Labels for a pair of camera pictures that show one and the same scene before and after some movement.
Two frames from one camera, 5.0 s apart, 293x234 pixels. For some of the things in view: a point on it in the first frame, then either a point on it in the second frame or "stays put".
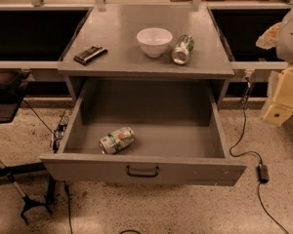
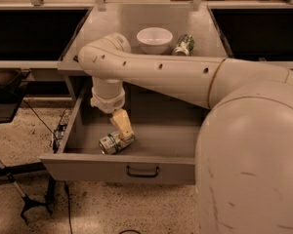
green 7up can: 116,140 stays put
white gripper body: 291,38 to 107,103
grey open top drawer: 154,131 stays put
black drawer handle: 142,175 stays put
